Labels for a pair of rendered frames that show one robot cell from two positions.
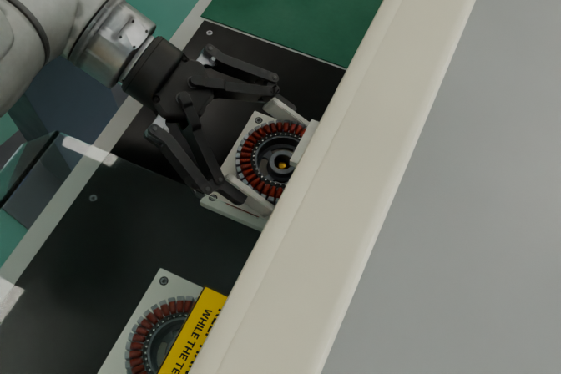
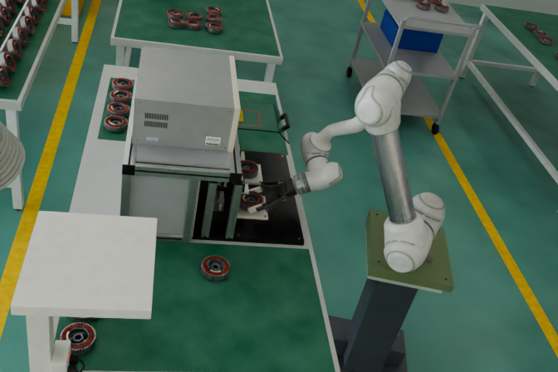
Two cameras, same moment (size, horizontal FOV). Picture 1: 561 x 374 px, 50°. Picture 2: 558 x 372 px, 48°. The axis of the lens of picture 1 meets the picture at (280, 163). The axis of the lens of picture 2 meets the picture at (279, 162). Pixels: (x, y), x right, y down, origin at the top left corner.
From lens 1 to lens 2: 266 cm
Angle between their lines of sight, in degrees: 80
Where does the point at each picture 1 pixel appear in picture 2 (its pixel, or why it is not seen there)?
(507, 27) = (228, 70)
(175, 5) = not seen: outside the picture
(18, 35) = (307, 155)
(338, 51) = (257, 250)
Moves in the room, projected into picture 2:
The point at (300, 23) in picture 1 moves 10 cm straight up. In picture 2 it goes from (276, 255) to (280, 237)
